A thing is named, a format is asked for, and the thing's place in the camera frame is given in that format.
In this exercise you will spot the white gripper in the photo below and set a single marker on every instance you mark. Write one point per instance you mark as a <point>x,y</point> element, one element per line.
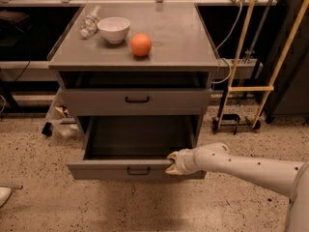
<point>184,161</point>

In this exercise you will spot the grey drawer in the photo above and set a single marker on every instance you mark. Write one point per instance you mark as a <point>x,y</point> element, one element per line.
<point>134,147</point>
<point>121,102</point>

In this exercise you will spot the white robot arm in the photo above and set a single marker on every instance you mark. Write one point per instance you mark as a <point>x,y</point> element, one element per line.
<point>289,178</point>

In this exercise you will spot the grey top drawer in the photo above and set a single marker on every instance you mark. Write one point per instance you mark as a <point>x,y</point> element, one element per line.
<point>121,102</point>

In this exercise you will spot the grey drawer cabinet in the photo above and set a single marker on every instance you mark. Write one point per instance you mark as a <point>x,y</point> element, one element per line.
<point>181,55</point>

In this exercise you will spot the yellow hand truck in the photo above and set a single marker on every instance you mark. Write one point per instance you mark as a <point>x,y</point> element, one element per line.
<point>217,122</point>

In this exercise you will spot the grey power strip box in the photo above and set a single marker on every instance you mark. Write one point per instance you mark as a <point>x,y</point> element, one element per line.
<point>244,70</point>

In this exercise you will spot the orange fruit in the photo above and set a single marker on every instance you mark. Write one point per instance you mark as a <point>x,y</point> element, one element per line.
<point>141,45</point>

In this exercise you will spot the clear plastic bin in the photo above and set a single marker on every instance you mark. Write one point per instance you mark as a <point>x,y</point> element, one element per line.
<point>58,119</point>

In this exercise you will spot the white ceramic bowl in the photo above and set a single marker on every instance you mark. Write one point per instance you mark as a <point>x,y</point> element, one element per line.
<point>114,29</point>

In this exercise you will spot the metal cane tip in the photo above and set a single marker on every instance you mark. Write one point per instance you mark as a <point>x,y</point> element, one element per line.
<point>11,186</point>

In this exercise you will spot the clear plastic water bottle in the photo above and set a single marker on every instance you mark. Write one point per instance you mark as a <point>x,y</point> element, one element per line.
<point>89,25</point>

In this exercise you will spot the white sneaker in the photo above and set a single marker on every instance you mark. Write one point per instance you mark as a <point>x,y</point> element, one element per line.
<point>5,194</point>

